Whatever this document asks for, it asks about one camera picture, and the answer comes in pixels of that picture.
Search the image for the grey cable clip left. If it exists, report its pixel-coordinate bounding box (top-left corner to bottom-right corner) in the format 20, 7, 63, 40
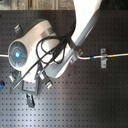
9, 71, 18, 83

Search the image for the grey cable clip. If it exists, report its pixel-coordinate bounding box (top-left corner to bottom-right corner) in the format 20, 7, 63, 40
100, 48, 107, 69
9, 71, 18, 83

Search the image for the black robot wiring bundle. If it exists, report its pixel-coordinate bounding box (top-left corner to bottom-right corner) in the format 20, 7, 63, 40
10, 33, 83, 90

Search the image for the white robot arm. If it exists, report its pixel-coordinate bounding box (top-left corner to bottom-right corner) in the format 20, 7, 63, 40
8, 0, 102, 91

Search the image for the white cable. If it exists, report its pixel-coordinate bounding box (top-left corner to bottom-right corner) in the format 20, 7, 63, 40
0, 52, 128, 62

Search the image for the grey clip top left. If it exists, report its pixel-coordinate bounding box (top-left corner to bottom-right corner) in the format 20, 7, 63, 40
14, 24, 21, 34

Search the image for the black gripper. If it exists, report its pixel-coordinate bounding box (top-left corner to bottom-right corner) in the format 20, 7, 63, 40
21, 81, 39, 108

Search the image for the grey cable clip right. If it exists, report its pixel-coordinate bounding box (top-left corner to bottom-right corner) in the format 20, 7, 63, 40
100, 48, 107, 69

